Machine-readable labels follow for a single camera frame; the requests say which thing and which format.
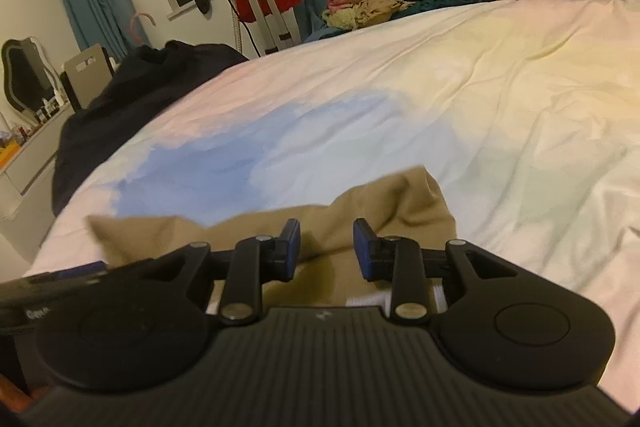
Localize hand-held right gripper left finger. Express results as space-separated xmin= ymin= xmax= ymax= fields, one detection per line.
xmin=144 ymin=218 xmax=302 ymax=327

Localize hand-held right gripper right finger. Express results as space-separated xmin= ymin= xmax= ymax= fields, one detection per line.
xmin=352 ymin=217 xmax=519 ymax=326

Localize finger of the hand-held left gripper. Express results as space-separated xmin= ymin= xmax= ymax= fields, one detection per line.
xmin=22 ymin=261 xmax=108 ymax=284

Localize tan printed t-shirt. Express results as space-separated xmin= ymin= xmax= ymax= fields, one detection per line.
xmin=87 ymin=166 xmax=457 ymax=308

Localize person's left forearm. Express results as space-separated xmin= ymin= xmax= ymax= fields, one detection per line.
xmin=0 ymin=377 xmax=33 ymax=415

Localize pink clothes hanger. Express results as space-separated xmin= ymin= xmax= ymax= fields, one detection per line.
xmin=131 ymin=13 xmax=157 ymax=46

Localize white dresser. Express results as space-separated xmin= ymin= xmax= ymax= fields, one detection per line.
xmin=0 ymin=102 xmax=76 ymax=220

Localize cluster of cosmetic bottles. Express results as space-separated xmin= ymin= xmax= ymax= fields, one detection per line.
xmin=35 ymin=94 xmax=67 ymax=121

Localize dark navy cloth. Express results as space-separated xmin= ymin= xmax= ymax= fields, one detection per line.
xmin=51 ymin=39 xmax=250 ymax=217

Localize pastel bed sheet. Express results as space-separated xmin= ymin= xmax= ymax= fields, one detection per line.
xmin=22 ymin=0 xmax=640 ymax=413

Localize wavy framed mirror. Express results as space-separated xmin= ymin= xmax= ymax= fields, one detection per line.
xmin=1 ymin=37 xmax=57 ymax=114

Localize beige backed chair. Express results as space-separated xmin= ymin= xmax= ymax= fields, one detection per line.
xmin=60 ymin=46 xmax=117 ymax=110

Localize pale yellow garment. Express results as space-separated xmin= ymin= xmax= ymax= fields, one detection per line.
xmin=322 ymin=9 xmax=358 ymax=32

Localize beige garment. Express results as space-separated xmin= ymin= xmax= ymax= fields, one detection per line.
xmin=350 ymin=0 xmax=416 ymax=28

